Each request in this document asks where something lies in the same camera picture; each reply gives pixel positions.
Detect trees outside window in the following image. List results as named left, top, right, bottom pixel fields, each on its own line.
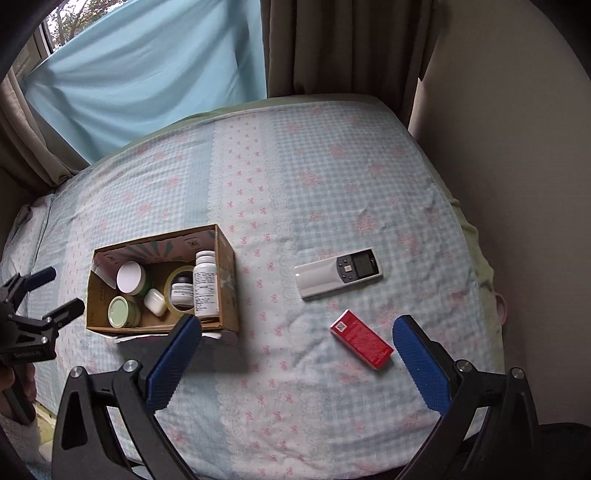
left=46, top=0, right=121, bottom=47

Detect white pill bottle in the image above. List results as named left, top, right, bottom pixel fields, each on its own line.
left=192, top=250, right=220, bottom=319

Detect green lid jar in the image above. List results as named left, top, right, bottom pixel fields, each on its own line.
left=107, top=295, right=141, bottom=328

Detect dark jar with white label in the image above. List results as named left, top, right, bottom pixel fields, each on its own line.
left=170, top=274, right=195, bottom=311

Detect light blue cloth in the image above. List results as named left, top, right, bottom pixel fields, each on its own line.
left=23, top=0, right=269, bottom=162

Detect brown curtain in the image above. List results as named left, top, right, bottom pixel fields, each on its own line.
left=261, top=0, right=441, bottom=125
left=0, top=74, right=90, bottom=195

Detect white remote control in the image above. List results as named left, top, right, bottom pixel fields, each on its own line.
left=294, top=248, right=384, bottom=302

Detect yellow tape roll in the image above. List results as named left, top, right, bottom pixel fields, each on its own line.
left=164, top=265, right=197, bottom=317

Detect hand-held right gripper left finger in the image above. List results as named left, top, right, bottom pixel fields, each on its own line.
left=51, top=315, right=202, bottom=480

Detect red box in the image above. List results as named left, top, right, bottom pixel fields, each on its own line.
left=329, top=310, right=394, bottom=371

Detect white lid jar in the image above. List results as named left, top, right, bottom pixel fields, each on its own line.
left=115, top=261, right=147, bottom=296

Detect small white jar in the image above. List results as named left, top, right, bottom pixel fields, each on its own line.
left=143, top=288, right=167, bottom=317

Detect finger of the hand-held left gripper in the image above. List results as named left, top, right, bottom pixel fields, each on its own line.
left=39, top=298, right=86, bottom=330
left=16, top=267, right=57, bottom=294

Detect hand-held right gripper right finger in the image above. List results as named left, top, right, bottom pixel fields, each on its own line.
left=392, top=315, right=541, bottom=480

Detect cardboard box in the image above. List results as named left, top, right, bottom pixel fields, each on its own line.
left=85, top=224, right=241, bottom=340

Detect checkered pillow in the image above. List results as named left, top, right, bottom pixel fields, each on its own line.
left=0, top=194, right=58, bottom=278

